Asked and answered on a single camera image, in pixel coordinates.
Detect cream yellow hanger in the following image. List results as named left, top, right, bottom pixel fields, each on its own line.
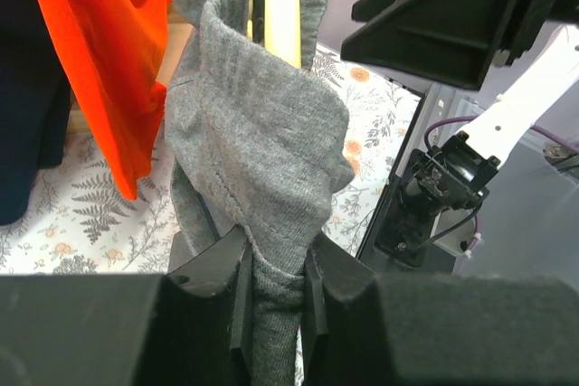
left=262, top=0, right=301, bottom=69

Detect orange shorts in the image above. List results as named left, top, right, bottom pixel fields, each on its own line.
left=38, top=0, right=169, bottom=200

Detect navy blue shorts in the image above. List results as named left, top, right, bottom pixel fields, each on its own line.
left=1, top=0, right=71, bottom=225

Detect wooden clothes rack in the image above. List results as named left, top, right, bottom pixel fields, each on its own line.
left=65, top=0, right=193, bottom=134

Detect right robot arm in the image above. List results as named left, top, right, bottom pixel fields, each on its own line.
left=341, top=0, right=578, bottom=221

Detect grey shorts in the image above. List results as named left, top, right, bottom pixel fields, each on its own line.
left=165, top=0, right=354, bottom=385

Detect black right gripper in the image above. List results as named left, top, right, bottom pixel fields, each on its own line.
left=340, top=0, right=578, bottom=90

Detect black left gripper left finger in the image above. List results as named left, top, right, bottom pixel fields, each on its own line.
left=0, top=225, right=254, bottom=386

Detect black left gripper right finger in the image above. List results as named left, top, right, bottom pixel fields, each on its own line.
left=301, top=235, right=578, bottom=385

